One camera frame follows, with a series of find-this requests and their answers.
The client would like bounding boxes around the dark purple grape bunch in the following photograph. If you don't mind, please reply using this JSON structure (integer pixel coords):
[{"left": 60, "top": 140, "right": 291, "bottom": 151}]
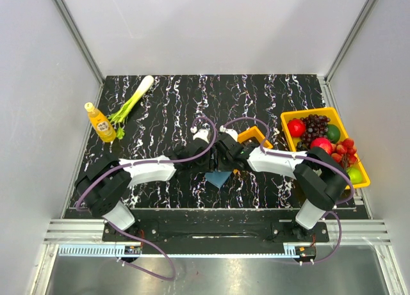
[{"left": 296, "top": 114, "right": 331, "bottom": 150}]

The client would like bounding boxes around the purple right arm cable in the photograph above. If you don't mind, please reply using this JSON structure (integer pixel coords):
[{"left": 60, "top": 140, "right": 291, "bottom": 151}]
[{"left": 220, "top": 117, "right": 356, "bottom": 265}]

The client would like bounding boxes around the red apple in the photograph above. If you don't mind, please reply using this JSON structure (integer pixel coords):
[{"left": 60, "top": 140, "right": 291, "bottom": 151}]
[
  {"left": 310, "top": 138, "right": 332, "bottom": 155},
  {"left": 287, "top": 119, "right": 306, "bottom": 138}
]

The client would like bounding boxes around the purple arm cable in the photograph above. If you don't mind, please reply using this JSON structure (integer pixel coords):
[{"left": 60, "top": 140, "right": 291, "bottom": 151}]
[
  {"left": 220, "top": 117, "right": 356, "bottom": 265},
  {"left": 75, "top": 117, "right": 220, "bottom": 282}
]

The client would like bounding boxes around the light green apple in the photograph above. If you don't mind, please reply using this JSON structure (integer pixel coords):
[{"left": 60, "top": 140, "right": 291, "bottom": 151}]
[{"left": 347, "top": 167, "right": 363, "bottom": 185}]

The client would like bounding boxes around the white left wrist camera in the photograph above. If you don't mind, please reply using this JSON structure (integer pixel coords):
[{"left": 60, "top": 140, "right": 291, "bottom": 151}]
[{"left": 190, "top": 127, "right": 211, "bottom": 144}]

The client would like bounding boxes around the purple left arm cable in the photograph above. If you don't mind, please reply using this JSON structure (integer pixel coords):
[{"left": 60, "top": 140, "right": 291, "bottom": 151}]
[{"left": 75, "top": 117, "right": 220, "bottom": 282}]

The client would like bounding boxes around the red apple centre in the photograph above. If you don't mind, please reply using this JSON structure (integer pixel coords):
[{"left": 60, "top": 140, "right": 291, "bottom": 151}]
[{"left": 310, "top": 138, "right": 332, "bottom": 155}]

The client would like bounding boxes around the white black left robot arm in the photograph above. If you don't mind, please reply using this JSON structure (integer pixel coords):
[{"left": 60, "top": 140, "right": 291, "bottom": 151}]
[{"left": 75, "top": 138, "right": 213, "bottom": 241}]

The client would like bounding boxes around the small orange card bin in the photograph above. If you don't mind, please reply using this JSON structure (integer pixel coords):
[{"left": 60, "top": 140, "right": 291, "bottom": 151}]
[{"left": 233, "top": 125, "right": 273, "bottom": 174}]

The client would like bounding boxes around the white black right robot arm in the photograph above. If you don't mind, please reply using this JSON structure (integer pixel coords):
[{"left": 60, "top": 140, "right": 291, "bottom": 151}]
[{"left": 214, "top": 132, "right": 353, "bottom": 241}]

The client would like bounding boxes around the black marble pattern mat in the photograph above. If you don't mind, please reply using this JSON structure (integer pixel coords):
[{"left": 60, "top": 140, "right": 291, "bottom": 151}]
[{"left": 63, "top": 74, "right": 372, "bottom": 219}]

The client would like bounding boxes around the white slotted cable duct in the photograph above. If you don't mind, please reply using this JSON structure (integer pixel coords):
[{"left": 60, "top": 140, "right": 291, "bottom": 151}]
[{"left": 58, "top": 244, "right": 300, "bottom": 259}]

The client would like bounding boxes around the red apple left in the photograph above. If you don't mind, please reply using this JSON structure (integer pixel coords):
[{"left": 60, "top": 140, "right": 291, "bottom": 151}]
[{"left": 287, "top": 119, "right": 306, "bottom": 138}]

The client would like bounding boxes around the green white leek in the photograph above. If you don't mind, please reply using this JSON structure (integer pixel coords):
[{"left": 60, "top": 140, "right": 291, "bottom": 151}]
[{"left": 108, "top": 76, "right": 154, "bottom": 140}]

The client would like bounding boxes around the large yellow fruit tray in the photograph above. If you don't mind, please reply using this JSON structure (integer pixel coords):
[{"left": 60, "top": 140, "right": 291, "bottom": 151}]
[{"left": 281, "top": 108, "right": 370, "bottom": 189}]

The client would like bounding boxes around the yellow juice bottle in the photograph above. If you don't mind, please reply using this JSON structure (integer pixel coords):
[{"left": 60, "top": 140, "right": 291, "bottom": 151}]
[{"left": 84, "top": 102, "right": 116, "bottom": 143}]

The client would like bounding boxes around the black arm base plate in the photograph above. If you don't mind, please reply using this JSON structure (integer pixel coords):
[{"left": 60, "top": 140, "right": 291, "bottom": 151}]
[{"left": 102, "top": 208, "right": 330, "bottom": 244}]

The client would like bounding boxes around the dark green avocado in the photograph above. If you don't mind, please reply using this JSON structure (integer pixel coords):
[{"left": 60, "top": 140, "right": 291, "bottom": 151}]
[{"left": 325, "top": 124, "right": 341, "bottom": 144}]

